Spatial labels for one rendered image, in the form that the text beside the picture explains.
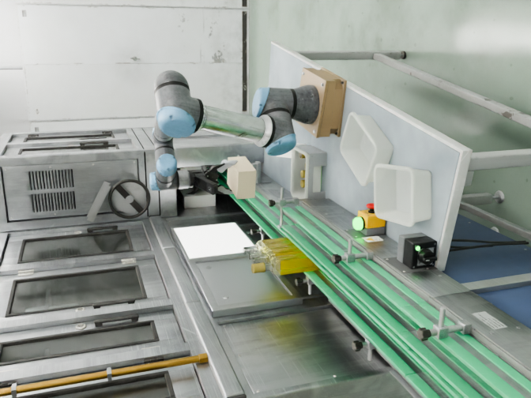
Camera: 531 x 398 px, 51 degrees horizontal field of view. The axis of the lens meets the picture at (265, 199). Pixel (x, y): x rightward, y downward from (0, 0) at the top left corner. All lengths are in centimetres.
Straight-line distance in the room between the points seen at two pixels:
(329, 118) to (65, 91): 382
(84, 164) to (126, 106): 277
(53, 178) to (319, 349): 169
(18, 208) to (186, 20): 321
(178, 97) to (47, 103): 390
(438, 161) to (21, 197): 206
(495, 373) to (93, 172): 220
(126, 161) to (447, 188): 180
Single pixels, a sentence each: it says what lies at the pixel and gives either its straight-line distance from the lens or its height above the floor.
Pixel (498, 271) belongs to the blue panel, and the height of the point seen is 57.
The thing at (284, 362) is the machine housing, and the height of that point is 117.
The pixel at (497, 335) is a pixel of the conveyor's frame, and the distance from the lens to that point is 139.
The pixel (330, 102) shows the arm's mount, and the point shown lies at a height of 81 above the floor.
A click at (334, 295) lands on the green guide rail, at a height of 95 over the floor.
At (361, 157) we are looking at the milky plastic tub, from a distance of 200.
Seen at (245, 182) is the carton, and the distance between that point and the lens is 223.
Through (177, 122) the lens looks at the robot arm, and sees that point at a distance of 177.
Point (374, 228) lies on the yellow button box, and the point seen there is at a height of 80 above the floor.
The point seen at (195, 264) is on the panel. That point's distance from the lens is 234.
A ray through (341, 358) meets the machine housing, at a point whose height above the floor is 99.
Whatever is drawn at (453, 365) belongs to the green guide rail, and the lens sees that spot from 143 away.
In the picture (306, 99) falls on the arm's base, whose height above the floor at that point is 89.
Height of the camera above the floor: 170
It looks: 18 degrees down
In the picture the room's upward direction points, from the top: 95 degrees counter-clockwise
